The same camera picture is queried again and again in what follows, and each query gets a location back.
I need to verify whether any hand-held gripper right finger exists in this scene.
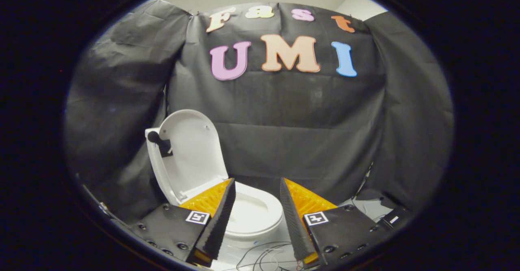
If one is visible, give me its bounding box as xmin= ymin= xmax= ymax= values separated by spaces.
xmin=279 ymin=177 xmax=391 ymax=269

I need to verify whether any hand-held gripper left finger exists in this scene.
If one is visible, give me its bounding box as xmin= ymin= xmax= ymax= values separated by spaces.
xmin=131 ymin=178 xmax=236 ymax=266

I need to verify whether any black flat case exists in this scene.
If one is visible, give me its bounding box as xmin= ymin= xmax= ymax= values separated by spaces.
xmin=380 ymin=205 xmax=412 ymax=230

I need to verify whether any black backdrop cloth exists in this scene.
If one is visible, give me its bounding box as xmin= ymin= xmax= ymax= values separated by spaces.
xmin=64 ymin=0 xmax=455 ymax=223

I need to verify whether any tangle of floor cables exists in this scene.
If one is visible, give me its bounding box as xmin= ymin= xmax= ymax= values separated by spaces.
xmin=235 ymin=241 xmax=306 ymax=271

